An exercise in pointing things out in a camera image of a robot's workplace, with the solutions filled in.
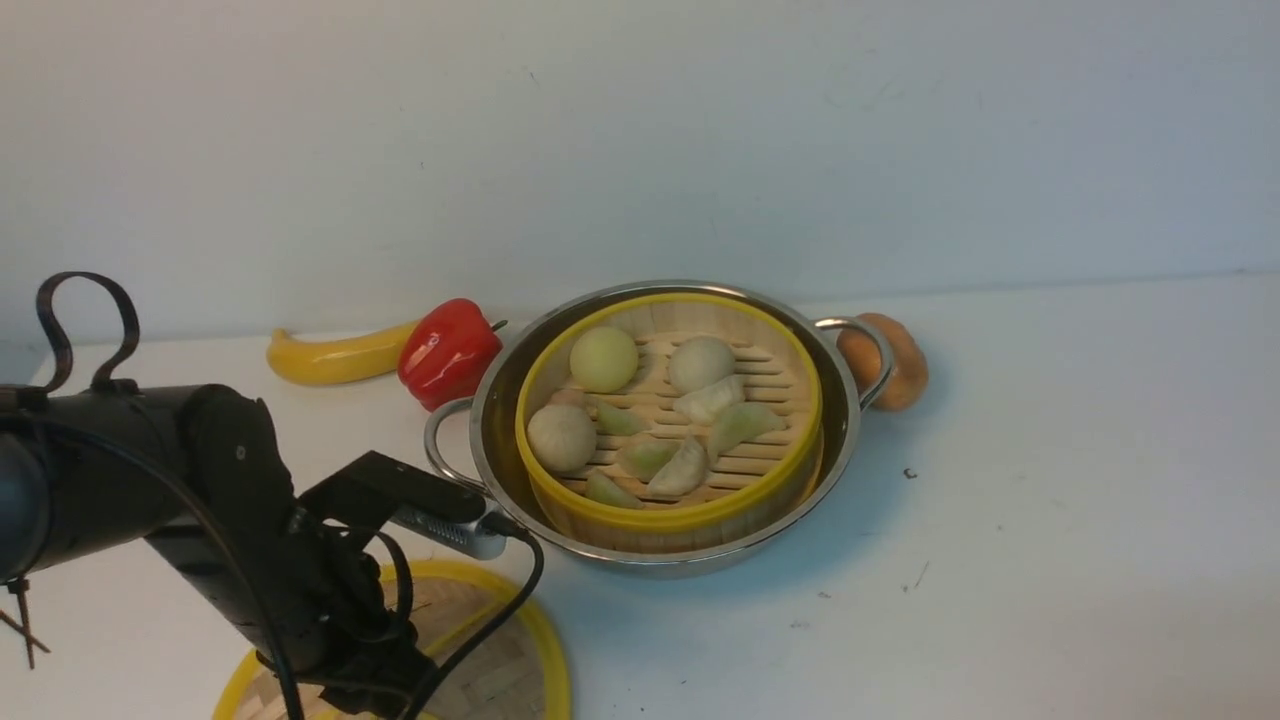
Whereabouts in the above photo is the green dumpling front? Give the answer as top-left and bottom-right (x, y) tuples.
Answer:
(584, 468), (645, 510)

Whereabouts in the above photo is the pale yellow round bun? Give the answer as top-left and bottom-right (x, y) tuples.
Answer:
(570, 325), (640, 393)

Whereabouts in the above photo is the small green dumpling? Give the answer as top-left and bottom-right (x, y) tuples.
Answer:
(593, 398), (649, 437)

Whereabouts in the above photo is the white round bun front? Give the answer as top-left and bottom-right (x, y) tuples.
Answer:
(526, 404), (596, 474)

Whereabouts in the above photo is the yellow woven bamboo steamer lid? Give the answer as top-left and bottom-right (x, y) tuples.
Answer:
(212, 560), (573, 719)

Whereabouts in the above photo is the stainless steel pot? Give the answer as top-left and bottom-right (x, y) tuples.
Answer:
(422, 279), (892, 580)

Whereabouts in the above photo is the orange-brown onion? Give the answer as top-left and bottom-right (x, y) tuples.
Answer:
(836, 313), (931, 413)

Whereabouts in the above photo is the white dumpling front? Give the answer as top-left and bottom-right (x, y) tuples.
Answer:
(646, 436), (709, 498)

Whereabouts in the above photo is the red bell pepper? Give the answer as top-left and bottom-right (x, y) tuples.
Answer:
(396, 299), (507, 413)

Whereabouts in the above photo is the white round bun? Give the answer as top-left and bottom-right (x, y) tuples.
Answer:
(526, 404), (596, 474)
(667, 336), (736, 395)

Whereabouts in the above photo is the yellow banana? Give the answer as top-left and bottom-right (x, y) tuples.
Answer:
(265, 322), (417, 387)

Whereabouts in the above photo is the yellow-rimmed bamboo steamer basket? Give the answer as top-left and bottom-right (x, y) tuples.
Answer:
(511, 287), (829, 555)

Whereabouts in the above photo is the black camera cable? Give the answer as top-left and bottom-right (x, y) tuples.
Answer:
(0, 410), (547, 720)

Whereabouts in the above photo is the white dumpling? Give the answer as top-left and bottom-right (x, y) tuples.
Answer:
(646, 436), (709, 498)
(673, 375), (746, 427)

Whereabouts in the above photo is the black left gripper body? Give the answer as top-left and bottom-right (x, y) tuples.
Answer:
(147, 500), (442, 719)

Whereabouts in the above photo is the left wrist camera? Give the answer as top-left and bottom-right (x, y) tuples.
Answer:
(300, 451), (506, 561)

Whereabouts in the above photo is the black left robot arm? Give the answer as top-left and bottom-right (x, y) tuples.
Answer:
(3, 386), (436, 719)

